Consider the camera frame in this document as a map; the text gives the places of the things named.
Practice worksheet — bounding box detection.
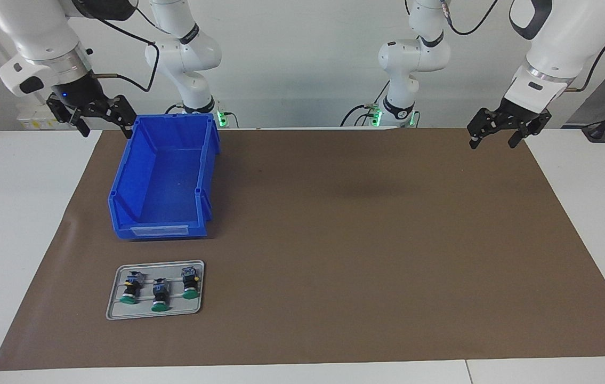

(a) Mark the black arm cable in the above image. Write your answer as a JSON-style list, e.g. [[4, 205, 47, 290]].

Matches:
[[86, 0, 185, 92], [441, 0, 605, 92]]

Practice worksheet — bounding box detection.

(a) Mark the black base cable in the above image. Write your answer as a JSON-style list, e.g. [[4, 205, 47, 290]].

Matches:
[[341, 80, 388, 127]]

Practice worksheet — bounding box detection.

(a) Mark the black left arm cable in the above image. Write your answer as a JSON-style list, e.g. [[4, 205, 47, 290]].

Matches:
[[441, 0, 605, 92]]

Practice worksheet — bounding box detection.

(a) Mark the white wall socket box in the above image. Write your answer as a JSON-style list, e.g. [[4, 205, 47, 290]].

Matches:
[[17, 103, 76, 130]]

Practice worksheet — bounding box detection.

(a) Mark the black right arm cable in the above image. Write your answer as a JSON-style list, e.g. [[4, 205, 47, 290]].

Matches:
[[86, 0, 185, 92]]

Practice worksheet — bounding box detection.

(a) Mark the brown paper table mat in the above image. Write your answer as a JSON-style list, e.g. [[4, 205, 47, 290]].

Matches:
[[0, 127, 605, 371]]

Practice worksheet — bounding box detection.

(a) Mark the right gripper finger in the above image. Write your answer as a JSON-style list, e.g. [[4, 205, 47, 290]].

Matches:
[[91, 95, 138, 139], [46, 94, 91, 138]]

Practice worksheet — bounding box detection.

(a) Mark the grey metal tray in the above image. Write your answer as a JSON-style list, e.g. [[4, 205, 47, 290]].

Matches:
[[106, 260, 205, 321]]

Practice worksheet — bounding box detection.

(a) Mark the green push button switch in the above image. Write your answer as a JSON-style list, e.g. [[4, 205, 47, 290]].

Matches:
[[181, 266, 200, 300], [119, 271, 147, 305], [151, 277, 171, 312]]

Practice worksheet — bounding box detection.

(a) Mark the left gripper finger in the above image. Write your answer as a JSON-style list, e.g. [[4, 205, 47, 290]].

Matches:
[[507, 109, 552, 149], [467, 108, 506, 150]]

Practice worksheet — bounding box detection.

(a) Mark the blue plastic storage bin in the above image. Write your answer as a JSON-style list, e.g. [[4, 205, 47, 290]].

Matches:
[[108, 113, 221, 241]]

